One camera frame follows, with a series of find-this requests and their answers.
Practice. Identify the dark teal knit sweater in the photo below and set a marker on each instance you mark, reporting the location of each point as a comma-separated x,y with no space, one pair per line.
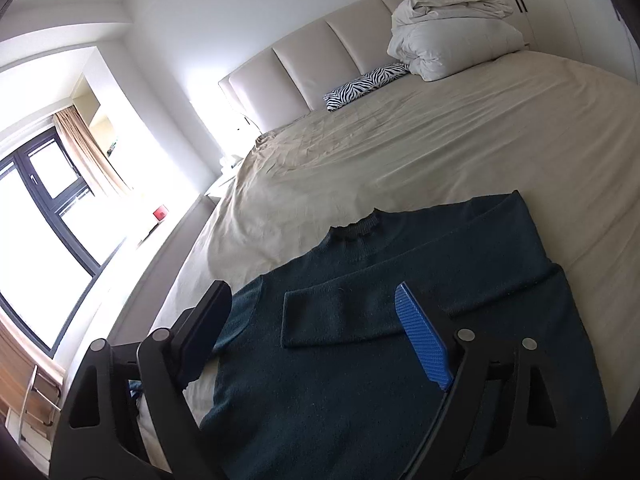
325,410

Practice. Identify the white nightstand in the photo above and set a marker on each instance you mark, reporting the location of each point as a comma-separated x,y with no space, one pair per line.
220,187

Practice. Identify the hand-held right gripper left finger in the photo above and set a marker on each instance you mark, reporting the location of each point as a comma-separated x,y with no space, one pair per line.
200,332

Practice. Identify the black framed window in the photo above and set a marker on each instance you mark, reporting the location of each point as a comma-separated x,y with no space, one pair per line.
30,240

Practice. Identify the bed with beige sheet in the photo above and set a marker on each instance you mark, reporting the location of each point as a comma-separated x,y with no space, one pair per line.
400,160

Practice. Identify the white wardrobe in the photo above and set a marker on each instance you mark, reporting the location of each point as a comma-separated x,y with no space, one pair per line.
550,10

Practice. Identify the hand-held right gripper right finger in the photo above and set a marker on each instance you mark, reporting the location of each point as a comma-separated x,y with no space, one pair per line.
420,340

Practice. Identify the zebra print pillow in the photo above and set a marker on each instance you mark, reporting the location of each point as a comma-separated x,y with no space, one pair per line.
360,85

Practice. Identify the wooden chair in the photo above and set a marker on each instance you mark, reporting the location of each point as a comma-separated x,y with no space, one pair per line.
20,360

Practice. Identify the beige curtain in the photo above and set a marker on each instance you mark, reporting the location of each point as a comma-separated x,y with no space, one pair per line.
85,145

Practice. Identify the small red box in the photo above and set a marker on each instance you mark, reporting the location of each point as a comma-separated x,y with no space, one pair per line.
160,213

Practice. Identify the folded white duvet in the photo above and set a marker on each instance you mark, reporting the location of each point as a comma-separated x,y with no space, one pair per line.
450,45

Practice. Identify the cream padded headboard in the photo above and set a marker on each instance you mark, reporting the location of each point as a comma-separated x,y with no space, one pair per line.
310,60

